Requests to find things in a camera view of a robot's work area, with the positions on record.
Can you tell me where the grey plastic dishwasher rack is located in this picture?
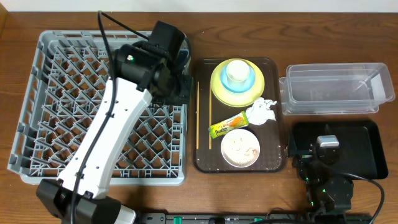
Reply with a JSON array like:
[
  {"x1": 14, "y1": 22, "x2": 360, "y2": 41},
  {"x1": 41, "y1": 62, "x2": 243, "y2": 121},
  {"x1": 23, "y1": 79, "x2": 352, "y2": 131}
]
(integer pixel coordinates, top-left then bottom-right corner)
[{"x1": 7, "y1": 30, "x2": 187, "y2": 186}]

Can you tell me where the yellow-green plate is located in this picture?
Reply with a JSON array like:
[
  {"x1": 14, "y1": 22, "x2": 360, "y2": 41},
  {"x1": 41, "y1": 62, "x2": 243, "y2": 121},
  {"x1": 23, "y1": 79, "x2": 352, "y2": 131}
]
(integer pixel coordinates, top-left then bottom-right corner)
[{"x1": 210, "y1": 58, "x2": 265, "y2": 107}]

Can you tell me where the white bowl with food residue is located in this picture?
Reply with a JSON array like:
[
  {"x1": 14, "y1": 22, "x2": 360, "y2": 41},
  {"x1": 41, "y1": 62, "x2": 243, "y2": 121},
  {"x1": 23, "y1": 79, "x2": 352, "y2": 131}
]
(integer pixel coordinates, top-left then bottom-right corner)
[{"x1": 221, "y1": 129, "x2": 261, "y2": 168}]

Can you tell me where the clear plastic waste bin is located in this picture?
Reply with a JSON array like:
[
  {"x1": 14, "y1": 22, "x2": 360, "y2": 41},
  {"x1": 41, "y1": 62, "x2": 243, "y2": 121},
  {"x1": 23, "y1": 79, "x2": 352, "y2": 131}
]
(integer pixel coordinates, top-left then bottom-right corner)
[{"x1": 279, "y1": 63, "x2": 396, "y2": 115}]

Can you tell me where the white tissue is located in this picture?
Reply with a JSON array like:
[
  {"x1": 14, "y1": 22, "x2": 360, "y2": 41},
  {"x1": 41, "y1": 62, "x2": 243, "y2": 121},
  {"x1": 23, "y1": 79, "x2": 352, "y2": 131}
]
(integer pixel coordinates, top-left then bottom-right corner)
[{"x1": 246, "y1": 97, "x2": 277, "y2": 126}]

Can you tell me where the dark brown serving tray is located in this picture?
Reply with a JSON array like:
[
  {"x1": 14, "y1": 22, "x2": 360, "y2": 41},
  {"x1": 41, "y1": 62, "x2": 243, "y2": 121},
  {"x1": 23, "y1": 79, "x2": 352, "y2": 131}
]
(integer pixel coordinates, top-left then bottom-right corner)
[{"x1": 193, "y1": 58, "x2": 287, "y2": 173}]

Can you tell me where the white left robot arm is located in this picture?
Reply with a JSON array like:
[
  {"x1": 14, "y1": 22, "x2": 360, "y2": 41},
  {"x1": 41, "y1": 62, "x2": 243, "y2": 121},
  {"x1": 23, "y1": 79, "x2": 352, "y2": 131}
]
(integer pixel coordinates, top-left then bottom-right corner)
[{"x1": 37, "y1": 39, "x2": 192, "y2": 223}]

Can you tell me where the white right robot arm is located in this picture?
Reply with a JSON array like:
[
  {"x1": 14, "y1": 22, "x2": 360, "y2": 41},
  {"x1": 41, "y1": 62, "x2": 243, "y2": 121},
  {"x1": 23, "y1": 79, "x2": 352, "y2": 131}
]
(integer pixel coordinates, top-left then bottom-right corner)
[{"x1": 287, "y1": 134, "x2": 353, "y2": 223}]

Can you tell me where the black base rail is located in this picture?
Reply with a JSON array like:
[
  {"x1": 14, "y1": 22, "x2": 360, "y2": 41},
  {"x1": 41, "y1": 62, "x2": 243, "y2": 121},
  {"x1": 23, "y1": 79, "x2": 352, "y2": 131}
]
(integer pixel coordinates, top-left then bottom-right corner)
[{"x1": 134, "y1": 210, "x2": 371, "y2": 224}]

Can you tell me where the black waste tray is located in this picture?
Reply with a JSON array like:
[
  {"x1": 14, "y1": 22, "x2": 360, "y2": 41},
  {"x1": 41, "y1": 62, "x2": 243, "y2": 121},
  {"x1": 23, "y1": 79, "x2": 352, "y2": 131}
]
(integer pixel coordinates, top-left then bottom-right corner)
[{"x1": 290, "y1": 120, "x2": 389, "y2": 179}]

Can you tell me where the cream white cup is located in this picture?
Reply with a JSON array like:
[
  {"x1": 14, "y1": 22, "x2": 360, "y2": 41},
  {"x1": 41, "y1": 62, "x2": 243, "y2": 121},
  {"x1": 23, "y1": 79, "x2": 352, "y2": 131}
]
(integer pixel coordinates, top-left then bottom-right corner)
[{"x1": 226, "y1": 60, "x2": 250, "y2": 88}]

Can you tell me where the green orange snack wrapper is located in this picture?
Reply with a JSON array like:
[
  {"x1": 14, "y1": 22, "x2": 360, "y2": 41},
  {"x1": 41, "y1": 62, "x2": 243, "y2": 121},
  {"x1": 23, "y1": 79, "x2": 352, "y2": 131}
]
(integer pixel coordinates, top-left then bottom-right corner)
[{"x1": 208, "y1": 111, "x2": 249, "y2": 139}]

